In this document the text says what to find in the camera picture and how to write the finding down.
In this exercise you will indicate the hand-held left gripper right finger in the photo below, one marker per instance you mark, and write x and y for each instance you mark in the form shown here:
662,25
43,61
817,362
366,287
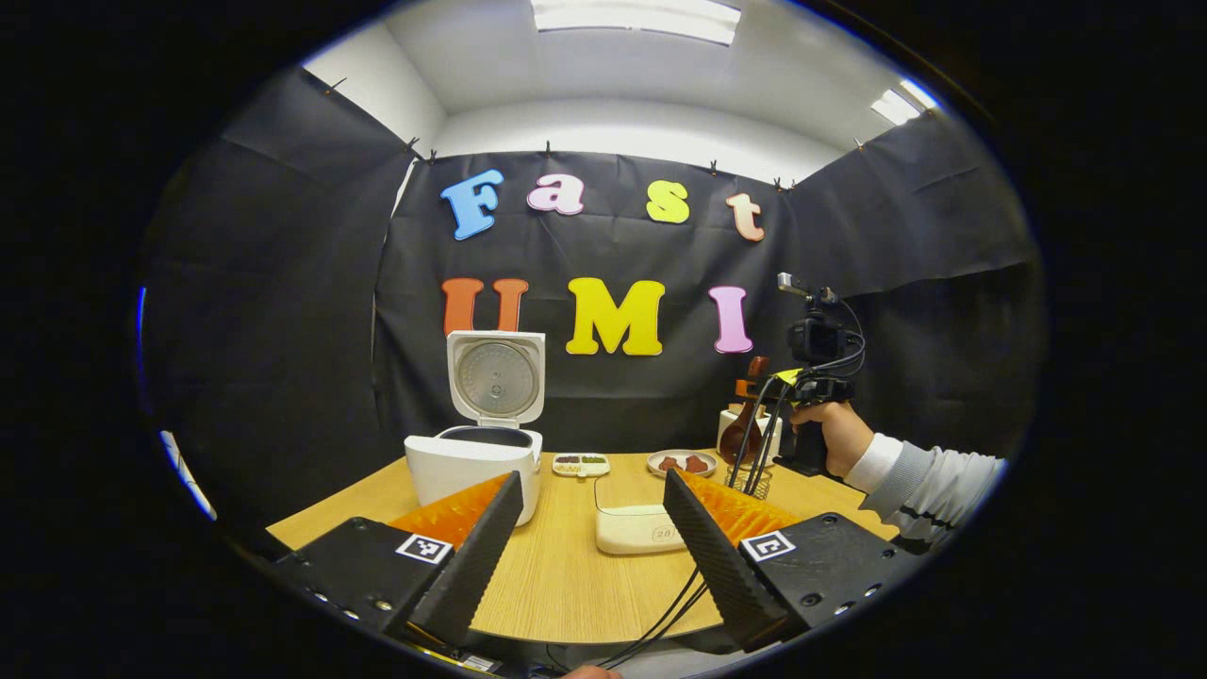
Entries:
717,566

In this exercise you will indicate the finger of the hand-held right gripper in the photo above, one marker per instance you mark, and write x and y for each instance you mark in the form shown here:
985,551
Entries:
754,387

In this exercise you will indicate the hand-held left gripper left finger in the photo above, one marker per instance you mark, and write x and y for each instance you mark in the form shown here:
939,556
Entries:
471,566

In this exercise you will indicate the brown wooden spoon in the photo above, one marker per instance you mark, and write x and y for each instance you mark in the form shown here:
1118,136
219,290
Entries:
737,434

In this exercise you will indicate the clear box of white rice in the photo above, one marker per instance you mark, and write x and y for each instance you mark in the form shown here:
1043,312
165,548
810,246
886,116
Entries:
632,530

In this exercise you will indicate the white rice cooker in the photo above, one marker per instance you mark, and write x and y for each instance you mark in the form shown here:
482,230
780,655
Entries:
471,462

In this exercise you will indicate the white toaster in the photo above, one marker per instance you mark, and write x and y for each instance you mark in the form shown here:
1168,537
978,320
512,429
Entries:
724,424

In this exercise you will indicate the brown meat piece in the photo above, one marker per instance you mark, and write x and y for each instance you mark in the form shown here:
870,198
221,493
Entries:
670,464
697,463

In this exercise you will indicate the white round plate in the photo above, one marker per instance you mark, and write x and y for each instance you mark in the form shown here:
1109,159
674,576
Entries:
681,474

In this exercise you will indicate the white divided bean dish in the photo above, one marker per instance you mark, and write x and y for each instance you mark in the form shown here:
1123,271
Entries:
580,464

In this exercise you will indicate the black backdrop cloth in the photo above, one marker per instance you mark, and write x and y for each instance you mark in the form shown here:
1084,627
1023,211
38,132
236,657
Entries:
283,330

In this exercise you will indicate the large ceiling light panel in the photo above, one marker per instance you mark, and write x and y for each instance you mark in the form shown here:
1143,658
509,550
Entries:
632,19

